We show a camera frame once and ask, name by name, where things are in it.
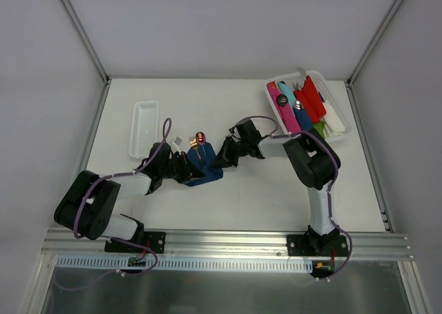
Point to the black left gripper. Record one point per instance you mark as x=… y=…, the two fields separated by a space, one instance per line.
x=184 y=169

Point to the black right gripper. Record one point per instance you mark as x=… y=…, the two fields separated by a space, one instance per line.
x=233 y=150

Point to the blue paper napkin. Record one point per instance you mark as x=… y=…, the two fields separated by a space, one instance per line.
x=207 y=154

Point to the iridescent rainbow spoon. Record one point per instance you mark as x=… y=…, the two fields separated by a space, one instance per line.
x=201 y=140

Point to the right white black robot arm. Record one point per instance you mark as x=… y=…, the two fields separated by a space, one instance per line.
x=314 y=162

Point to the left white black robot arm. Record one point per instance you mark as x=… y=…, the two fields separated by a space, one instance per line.
x=87 y=208

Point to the pink napkin roll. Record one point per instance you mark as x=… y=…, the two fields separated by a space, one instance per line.
x=286 y=114

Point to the blue napkin roll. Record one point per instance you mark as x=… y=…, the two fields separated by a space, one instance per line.
x=302 y=116

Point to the teal napkin roll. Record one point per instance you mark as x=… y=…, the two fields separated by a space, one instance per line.
x=285 y=89

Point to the green napkin roll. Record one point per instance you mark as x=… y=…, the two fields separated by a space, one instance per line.
x=320 y=128

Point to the red napkin roll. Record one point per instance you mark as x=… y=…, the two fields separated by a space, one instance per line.
x=309 y=96

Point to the white napkin roll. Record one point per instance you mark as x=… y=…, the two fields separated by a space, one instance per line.
x=332 y=121

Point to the white perforated plastic tray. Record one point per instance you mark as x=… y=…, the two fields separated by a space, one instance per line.
x=144 y=128

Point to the black round spoon head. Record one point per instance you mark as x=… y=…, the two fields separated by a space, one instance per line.
x=282 y=100

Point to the white basket of rolls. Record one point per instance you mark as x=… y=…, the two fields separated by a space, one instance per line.
x=297 y=79

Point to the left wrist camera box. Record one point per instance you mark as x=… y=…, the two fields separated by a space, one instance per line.
x=176 y=143

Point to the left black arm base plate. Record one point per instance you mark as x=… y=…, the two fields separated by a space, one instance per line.
x=154 y=240

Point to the white slotted cable duct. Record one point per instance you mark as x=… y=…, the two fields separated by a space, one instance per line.
x=186 y=264

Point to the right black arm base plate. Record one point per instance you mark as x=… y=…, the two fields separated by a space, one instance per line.
x=308 y=246

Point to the aluminium mounting rail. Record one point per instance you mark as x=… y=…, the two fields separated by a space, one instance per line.
x=237 y=244

